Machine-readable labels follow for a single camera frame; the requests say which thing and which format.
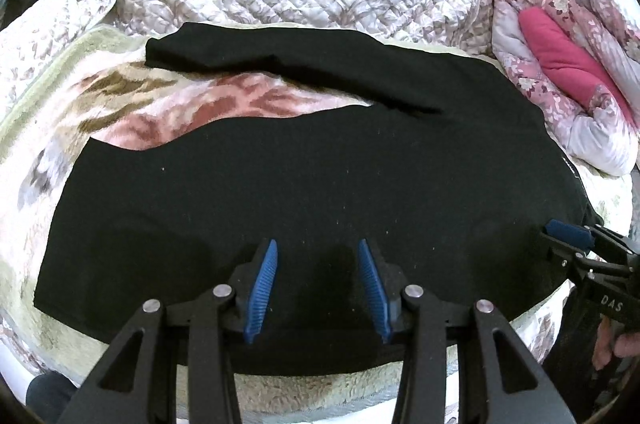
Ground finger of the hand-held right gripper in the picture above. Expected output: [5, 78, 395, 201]
[539, 230, 636, 290]
[544, 218, 640, 257]

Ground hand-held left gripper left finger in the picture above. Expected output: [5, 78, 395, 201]
[57, 238, 280, 424]

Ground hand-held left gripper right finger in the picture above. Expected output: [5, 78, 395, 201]
[356, 238, 577, 424]

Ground black pants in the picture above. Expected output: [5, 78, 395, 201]
[34, 22, 606, 377]

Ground person's right hand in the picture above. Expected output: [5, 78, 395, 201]
[592, 318, 640, 372]

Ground pink floral comforter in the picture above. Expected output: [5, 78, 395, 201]
[492, 0, 640, 178]

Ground pink pillow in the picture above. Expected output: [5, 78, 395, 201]
[518, 7, 635, 126]

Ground floral fleece blanket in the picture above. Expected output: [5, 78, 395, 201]
[0, 27, 640, 424]

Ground dark cloth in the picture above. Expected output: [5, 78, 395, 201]
[25, 371, 77, 424]

